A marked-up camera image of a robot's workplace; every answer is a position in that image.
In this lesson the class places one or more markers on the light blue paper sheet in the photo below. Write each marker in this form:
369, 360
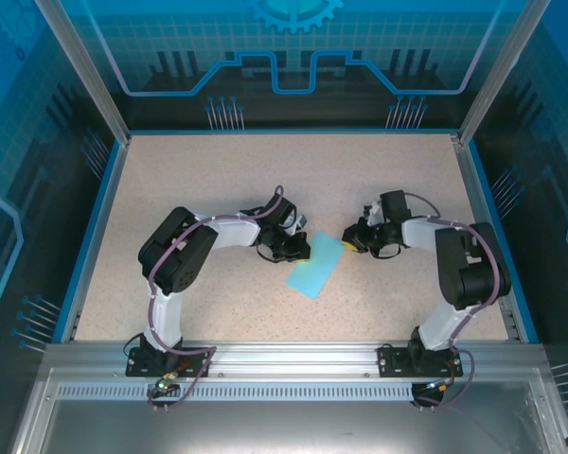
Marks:
317, 269

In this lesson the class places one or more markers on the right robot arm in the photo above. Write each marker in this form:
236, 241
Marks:
464, 265

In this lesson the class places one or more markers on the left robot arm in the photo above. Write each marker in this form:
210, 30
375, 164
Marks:
180, 255

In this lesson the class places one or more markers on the metal tray panel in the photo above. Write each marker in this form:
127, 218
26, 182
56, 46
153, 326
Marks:
289, 425

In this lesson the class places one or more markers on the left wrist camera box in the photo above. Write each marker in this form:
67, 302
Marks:
299, 223

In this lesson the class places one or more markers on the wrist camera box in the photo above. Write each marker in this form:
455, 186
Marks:
299, 223
374, 214

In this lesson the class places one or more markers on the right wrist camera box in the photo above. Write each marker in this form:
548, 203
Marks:
374, 214

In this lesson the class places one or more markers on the aluminium mounting rail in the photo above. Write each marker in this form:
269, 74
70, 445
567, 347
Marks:
289, 359

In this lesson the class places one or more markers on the blue aluminium side frame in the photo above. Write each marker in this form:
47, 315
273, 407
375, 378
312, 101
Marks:
94, 236
494, 236

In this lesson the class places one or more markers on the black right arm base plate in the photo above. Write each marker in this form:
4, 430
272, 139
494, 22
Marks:
389, 361

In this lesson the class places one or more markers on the aluminium corner post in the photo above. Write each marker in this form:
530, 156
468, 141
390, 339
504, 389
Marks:
92, 80
494, 80

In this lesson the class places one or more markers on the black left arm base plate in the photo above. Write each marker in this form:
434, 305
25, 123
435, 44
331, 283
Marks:
133, 368

